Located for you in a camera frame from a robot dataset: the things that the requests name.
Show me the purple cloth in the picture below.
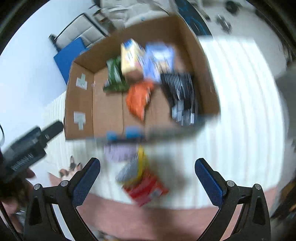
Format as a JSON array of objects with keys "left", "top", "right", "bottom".
[{"left": 103, "top": 144, "right": 138, "bottom": 162}]

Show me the silver yellow scrubber pack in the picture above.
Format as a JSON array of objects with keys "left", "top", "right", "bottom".
[{"left": 115, "top": 146, "right": 149, "bottom": 186}]

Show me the red snack packet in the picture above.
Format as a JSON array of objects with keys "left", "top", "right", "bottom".
[{"left": 122, "top": 169, "right": 169, "bottom": 206}]

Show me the dark green snack bag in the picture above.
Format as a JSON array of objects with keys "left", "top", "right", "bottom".
[{"left": 103, "top": 56, "right": 129, "bottom": 93}]

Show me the left hand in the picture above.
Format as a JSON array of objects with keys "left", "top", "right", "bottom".
[{"left": 1, "top": 169, "right": 35, "bottom": 226}]

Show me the cardboard box with blue print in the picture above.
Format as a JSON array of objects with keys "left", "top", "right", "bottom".
[{"left": 64, "top": 15, "right": 220, "bottom": 141}]

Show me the cat striped floor mat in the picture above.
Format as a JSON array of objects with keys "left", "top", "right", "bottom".
[{"left": 48, "top": 38, "right": 285, "bottom": 240}]

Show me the orange snack bag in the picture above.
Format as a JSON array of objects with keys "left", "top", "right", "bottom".
[{"left": 125, "top": 80, "right": 154, "bottom": 121}]

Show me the grey padded chair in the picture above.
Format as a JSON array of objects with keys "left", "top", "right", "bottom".
[{"left": 49, "top": 13, "right": 107, "bottom": 52}]

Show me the black snack bag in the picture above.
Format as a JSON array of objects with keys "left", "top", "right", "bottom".
[{"left": 161, "top": 72, "right": 198, "bottom": 126}]

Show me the light blue tissue pack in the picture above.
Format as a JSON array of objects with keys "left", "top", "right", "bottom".
[{"left": 143, "top": 42, "right": 175, "bottom": 84}]

